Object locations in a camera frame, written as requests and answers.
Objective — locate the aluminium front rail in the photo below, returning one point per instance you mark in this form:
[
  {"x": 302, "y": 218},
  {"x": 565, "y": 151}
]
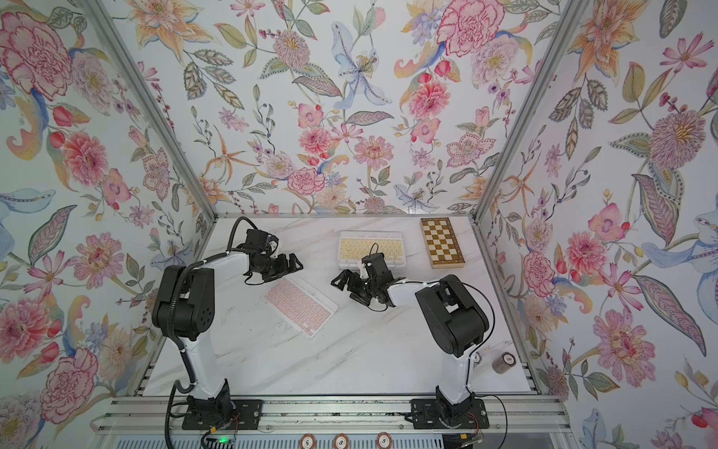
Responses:
[{"x": 342, "y": 414}]

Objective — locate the pink keyboard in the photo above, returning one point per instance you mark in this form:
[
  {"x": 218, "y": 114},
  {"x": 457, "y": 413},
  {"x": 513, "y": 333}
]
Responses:
[{"x": 302, "y": 306}]

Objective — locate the aluminium frame post right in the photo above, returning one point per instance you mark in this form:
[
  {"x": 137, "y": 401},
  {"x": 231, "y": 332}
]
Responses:
[{"x": 567, "y": 24}]

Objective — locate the aluminium frame post left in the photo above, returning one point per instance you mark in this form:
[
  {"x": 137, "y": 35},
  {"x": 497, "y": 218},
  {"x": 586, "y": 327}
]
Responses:
[{"x": 109, "y": 35}]

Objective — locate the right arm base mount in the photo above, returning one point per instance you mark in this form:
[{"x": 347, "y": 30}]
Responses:
[{"x": 440, "y": 414}]

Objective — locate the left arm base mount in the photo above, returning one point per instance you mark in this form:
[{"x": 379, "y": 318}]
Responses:
[{"x": 221, "y": 411}]

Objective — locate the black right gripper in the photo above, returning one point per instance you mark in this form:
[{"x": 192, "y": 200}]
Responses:
[{"x": 347, "y": 275}]

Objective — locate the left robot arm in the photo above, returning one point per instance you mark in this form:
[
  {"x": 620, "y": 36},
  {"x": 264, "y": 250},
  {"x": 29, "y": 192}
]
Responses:
[{"x": 185, "y": 306}]

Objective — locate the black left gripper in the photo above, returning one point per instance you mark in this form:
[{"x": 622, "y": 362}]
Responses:
[{"x": 283, "y": 267}]

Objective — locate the aluminium frame post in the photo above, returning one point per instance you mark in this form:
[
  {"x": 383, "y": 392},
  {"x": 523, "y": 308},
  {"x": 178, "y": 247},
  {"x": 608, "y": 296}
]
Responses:
[
  {"x": 109, "y": 35},
  {"x": 567, "y": 24}
]

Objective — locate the wooden chessboard box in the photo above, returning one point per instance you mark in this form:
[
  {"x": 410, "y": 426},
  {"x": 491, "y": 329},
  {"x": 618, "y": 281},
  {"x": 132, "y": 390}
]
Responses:
[{"x": 442, "y": 245}]

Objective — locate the yellow keyboard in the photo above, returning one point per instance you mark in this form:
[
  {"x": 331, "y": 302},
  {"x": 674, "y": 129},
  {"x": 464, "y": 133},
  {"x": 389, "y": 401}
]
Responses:
[{"x": 354, "y": 245}]

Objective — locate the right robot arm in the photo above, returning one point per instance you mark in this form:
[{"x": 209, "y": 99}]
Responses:
[{"x": 456, "y": 321}]

